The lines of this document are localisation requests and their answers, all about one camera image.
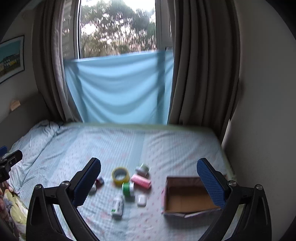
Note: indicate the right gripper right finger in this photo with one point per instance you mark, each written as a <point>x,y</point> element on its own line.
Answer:
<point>255,220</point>

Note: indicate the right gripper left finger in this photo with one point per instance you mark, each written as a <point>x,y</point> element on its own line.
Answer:
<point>42,220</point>

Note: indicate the white pill bottle green label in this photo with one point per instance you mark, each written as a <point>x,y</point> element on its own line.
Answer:
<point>117,206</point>

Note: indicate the yellow packing tape roll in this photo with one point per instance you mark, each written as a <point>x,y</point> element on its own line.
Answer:
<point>120,175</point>

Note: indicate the green band white jar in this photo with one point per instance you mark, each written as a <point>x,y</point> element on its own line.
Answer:
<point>128,189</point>

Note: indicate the red cosmetic box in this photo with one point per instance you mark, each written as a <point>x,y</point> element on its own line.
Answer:
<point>141,181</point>

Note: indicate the green lid white cream jar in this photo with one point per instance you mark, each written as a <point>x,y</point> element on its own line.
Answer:
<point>142,170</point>

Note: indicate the yellow patterned cloth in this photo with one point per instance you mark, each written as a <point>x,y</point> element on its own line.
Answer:
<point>17,214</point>

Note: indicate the red silver small jar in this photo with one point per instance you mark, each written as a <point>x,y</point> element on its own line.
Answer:
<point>99,182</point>

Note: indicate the open cardboard box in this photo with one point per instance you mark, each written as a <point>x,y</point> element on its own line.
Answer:
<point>186,197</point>

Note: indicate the floral checked bed sheet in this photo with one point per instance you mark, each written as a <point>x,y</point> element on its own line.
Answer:
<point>53,153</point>

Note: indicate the light blue hanging cloth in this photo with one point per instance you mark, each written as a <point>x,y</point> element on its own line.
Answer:
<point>131,88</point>

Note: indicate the left grey curtain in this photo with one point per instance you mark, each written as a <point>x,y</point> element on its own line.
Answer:
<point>48,64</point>

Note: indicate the grey curtain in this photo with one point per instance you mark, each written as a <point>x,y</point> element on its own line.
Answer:
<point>48,64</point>
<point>206,49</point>

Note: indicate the window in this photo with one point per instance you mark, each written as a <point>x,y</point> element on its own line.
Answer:
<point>104,28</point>

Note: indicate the right grey curtain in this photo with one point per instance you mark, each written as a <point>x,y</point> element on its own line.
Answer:
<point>206,49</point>

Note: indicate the small tan wall object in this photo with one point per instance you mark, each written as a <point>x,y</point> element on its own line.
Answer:
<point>14,105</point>

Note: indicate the framed wall picture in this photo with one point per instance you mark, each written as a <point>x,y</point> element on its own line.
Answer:
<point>11,57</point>

